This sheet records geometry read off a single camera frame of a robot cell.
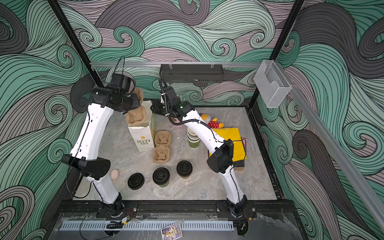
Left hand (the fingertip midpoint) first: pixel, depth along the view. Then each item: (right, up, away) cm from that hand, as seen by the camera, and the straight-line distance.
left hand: (136, 102), depth 74 cm
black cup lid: (+25, -35, +3) cm, 43 cm away
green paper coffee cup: (+13, -45, +5) cm, 47 cm away
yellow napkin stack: (+56, -19, +21) cm, 63 cm away
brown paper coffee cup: (+24, -41, +6) cm, 48 cm away
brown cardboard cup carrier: (+9, -31, +16) cm, 36 cm away
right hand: (+8, -3, +3) cm, 9 cm away
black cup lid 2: (+13, -37, -1) cm, 39 cm away
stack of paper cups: (+30, -21, +12) cm, 39 cm away
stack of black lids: (-2, -43, +6) cm, 44 cm away
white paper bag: (+2, -18, +7) cm, 19 cm away
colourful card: (+19, -60, -9) cm, 64 cm away
